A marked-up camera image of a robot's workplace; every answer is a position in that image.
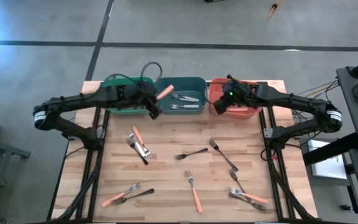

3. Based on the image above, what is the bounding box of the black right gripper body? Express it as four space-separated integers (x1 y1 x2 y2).
213 90 241 115

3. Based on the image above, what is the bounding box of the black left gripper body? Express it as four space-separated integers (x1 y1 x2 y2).
129 93 164 121

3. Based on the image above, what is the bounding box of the orange-handled silver fork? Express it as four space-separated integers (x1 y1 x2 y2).
227 106 250 113
227 185 269 205
101 182 142 208
184 169 204 215
131 125 152 160
156 84 175 100

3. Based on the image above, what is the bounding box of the orange plastic bin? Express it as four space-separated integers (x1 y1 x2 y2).
208 77 264 121

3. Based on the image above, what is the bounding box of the green plastic bin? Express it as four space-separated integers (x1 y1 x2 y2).
101 77 157 116

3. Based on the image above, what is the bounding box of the teal plastic bin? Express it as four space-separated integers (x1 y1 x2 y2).
154 77 208 115

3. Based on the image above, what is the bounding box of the black clamp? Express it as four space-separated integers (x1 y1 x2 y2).
61 132 83 141

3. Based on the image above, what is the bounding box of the yellow tool on floor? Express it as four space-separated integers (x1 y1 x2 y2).
267 0 284 19

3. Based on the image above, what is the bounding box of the black diagonal beam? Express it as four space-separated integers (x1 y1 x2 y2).
301 132 358 166

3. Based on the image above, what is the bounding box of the white box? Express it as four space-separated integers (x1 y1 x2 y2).
308 139 348 180

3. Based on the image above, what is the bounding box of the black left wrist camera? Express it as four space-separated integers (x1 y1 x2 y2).
137 81 155 94

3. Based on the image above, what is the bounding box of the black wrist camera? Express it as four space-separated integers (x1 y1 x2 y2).
137 81 155 94
228 77 251 91

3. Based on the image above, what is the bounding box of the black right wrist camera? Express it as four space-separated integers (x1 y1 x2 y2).
228 77 251 91

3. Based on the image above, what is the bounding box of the black left camera cable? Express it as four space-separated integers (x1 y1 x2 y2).
104 61 163 85

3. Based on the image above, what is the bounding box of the black left mounting frame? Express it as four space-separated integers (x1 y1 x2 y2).
47 107 111 222

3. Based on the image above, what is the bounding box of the black mounting frame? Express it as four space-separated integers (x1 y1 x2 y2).
257 107 316 222
47 107 111 222

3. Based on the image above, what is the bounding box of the loose cable bundle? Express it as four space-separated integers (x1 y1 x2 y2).
290 79 338 125

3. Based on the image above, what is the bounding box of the black right mounting frame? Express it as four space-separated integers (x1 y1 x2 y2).
257 107 316 222

